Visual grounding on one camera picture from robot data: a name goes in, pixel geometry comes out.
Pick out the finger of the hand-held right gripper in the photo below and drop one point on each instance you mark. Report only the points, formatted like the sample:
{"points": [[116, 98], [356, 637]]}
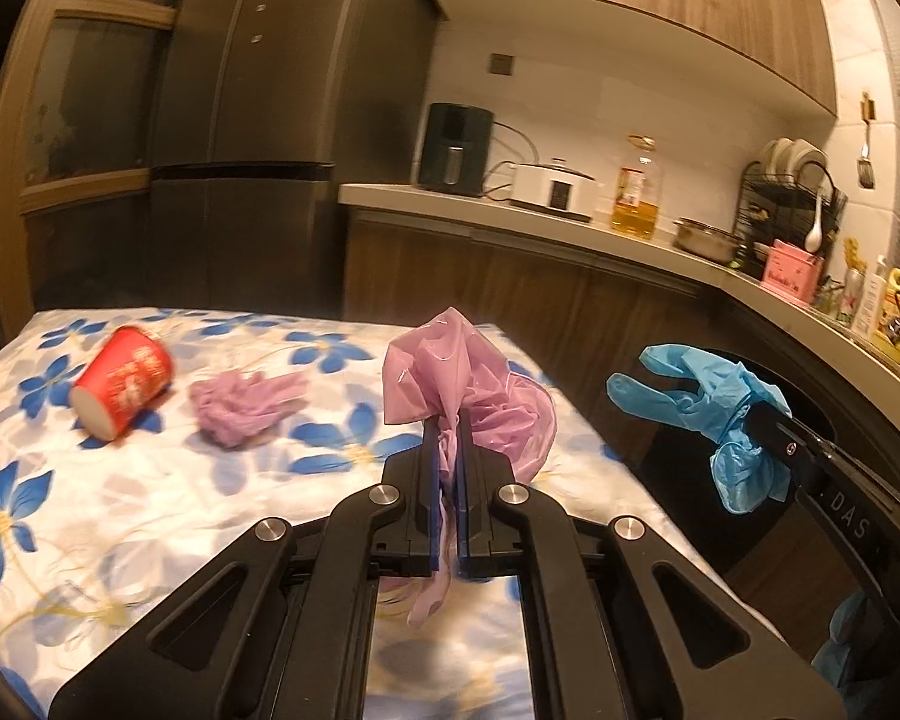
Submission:
{"points": [[776, 435]]}

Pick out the blue floral tablecloth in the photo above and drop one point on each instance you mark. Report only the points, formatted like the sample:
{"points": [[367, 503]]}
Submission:
{"points": [[82, 540]]}

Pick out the wooden wall cabinets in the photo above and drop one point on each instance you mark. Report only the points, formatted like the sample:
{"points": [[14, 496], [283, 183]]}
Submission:
{"points": [[682, 0]]}

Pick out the blue disposable glove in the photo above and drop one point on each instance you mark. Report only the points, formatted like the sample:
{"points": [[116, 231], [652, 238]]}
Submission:
{"points": [[690, 397]]}

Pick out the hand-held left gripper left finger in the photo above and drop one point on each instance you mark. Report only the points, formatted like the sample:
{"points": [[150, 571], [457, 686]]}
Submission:
{"points": [[429, 495]]}

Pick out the pink plastic bag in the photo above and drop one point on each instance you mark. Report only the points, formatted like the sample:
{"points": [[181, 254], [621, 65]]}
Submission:
{"points": [[435, 360]]}

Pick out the kitchen counter with wooden cabinets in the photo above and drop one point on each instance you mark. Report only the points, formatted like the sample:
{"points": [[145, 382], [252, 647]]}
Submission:
{"points": [[495, 277]]}

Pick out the black dish rack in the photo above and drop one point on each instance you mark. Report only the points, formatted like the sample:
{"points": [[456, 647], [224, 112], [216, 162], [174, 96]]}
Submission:
{"points": [[757, 210]]}

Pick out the crumpled purple plastic bag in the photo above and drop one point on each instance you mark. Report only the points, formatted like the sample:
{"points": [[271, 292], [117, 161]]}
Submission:
{"points": [[232, 405]]}

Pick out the dark wall switch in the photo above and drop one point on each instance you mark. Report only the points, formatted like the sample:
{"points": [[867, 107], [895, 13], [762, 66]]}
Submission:
{"points": [[501, 64]]}

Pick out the dark steel refrigerator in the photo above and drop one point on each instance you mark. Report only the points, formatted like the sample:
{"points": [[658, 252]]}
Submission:
{"points": [[285, 90]]}

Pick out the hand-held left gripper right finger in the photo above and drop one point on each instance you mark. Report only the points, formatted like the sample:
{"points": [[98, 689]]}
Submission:
{"points": [[461, 495]]}

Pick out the person's right hand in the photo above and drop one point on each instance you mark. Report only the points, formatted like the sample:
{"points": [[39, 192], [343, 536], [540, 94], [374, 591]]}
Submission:
{"points": [[844, 637]]}

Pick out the red paper cup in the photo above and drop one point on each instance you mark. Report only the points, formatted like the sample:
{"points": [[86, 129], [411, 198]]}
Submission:
{"points": [[127, 375]]}

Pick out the white plastic bottle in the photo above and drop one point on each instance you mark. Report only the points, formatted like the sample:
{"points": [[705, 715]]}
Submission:
{"points": [[870, 300]]}

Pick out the white plates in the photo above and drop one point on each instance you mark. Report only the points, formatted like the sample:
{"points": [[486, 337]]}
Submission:
{"points": [[784, 154]]}

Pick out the steel pot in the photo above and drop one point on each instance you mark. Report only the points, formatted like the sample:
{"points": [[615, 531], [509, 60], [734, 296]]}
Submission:
{"points": [[705, 244]]}

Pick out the wooden glass-door cabinet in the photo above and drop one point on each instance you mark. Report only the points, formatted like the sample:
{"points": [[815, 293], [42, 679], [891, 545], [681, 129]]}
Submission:
{"points": [[82, 90]]}

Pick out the black air fryer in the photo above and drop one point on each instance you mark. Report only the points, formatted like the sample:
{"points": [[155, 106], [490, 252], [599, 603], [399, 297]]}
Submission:
{"points": [[454, 142]]}

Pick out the white spoon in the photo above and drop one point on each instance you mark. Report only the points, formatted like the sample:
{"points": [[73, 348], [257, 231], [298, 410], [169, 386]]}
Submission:
{"points": [[814, 236]]}

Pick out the black trash bin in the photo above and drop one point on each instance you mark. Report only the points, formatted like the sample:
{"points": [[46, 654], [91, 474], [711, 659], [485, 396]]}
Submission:
{"points": [[682, 525]]}

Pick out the silver spray can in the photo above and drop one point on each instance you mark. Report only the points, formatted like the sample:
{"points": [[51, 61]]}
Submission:
{"points": [[853, 292]]}

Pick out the hanging metal spatula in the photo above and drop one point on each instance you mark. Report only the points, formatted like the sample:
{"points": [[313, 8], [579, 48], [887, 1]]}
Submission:
{"points": [[865, 172]]}

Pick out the pink box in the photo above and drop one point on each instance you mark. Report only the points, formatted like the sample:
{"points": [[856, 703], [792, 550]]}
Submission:
{"points": [[791, 274]]}

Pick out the cooking oil bottle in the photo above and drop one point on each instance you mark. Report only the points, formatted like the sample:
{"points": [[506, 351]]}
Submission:
{"points": [[637, 217]]}

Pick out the white electric cooker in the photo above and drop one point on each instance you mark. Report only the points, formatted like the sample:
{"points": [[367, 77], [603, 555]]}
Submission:
{"points": [[547, 191]]}

